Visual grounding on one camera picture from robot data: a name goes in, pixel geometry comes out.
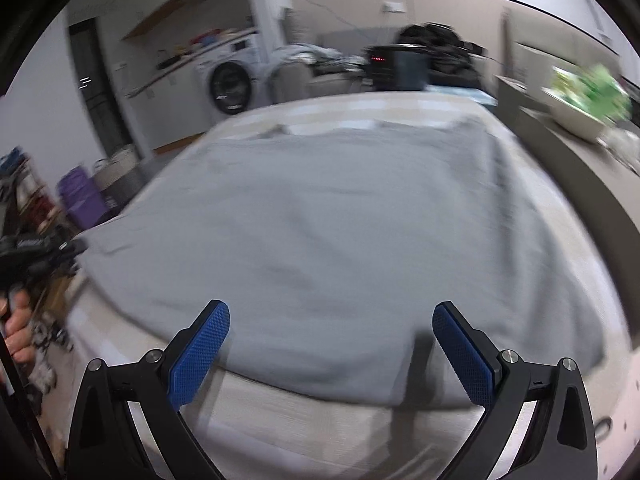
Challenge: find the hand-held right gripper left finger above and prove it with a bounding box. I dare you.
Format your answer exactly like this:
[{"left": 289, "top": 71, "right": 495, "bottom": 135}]
[{"left": 65, "top": 299, "right": 231, "bottom": 480}]

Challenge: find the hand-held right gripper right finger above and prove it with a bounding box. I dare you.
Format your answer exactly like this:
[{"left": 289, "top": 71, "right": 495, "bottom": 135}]
[{"left": 432, "top": 301, "right": 599, "bottom": 480}]

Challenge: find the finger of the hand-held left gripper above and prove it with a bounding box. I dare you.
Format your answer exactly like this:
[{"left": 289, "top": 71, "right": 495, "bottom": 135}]
[{"left": 47, "top": 238, "right": 88, "bottom": 267}]

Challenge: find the grey t-shirt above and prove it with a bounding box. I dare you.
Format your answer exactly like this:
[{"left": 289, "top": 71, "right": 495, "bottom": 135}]
[{"left": 75, "top": 112, "right": 608, "bottom": 406}]

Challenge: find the person's left hand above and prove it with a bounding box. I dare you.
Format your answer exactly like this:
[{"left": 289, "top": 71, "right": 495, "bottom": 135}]
[{"left": 0, "top": 290, "right": 37, "bottom": 365}]

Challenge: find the purple storage bin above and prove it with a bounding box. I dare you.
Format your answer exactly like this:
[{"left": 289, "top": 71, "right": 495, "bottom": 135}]
[{"left": 56, "top": 166, "right": 112, "bottom": 231}]

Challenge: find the cluttered storage shelf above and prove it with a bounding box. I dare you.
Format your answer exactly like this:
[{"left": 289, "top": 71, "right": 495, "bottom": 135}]
[{"left": 0, "top": 146, "right": 68, "bottom": 241}]

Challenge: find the beige bedside cabinet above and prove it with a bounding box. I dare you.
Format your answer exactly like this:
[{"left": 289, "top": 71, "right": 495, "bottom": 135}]
[{"left": 495, "top": 74, "right": 640, "bottom": 321}]

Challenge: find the kitchen counter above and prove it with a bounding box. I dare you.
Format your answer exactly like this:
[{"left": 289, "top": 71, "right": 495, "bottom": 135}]
[{"left": 125, "top": 27, "right": 258, "bottom": 101}]

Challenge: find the white washing machine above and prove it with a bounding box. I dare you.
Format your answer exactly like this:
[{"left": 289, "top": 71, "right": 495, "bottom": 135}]
[{"left": 192, "top": 35, "right": 266, "bottom": 123}]

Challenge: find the white bowl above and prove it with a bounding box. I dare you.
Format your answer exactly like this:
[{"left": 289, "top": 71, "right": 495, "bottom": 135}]
[{"left": 540, "top": 85, "right": 621, "bottom": 143}]

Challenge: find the clear plastic bag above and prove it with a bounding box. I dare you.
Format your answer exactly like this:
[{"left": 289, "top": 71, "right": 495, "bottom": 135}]
[{"left": 597, "top": 127, "right": 640, "bottom": 176}]

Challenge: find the black cooker with red display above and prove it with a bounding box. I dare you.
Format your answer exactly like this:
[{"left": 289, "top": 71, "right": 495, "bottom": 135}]
[{"left": 366, "top": 44, "right": 432, "bottom": 93}]

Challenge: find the green flower-print packet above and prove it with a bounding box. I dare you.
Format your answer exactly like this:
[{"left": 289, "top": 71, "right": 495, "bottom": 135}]
[{"left": 550, "top": 62, "right": 636, "bottom": 123}]

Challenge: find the grey garment on sofa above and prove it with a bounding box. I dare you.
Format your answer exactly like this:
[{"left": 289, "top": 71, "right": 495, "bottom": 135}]
[{"left": 270, "top": 42, "right": 346, "bottom": 68}]

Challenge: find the grey sofa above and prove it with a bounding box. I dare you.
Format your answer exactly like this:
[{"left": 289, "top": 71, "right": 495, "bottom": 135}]
[{"left": 270, "top": 30, "right": 401, "bottom": 106}]

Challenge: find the black jacket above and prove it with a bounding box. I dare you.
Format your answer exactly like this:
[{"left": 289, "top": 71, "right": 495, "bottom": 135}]
[{"left": 395, "top": 22, "right": 483, "bottom": 90}]

